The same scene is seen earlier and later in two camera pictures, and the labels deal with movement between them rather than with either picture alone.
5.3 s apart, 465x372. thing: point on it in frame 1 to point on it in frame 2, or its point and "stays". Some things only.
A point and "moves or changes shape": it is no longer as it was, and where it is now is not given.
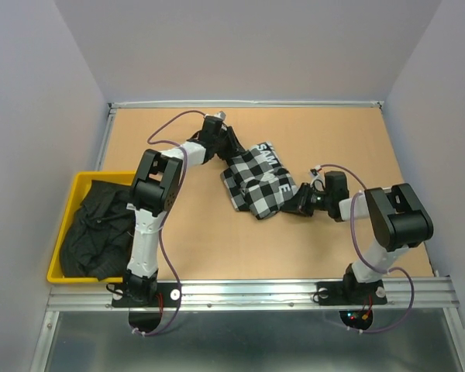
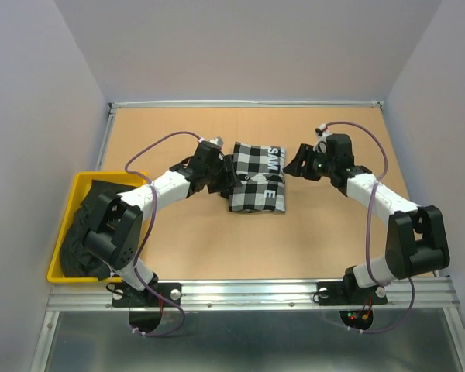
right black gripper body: x=310 y=199 to x=316 y=164
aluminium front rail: x=79 y=294 stays
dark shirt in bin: x=98 y=241 stays
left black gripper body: x=226 y=145 to x=218 y=179
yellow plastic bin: x=79 y=190 stays
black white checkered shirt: x=258 y=181 moves or changes shape
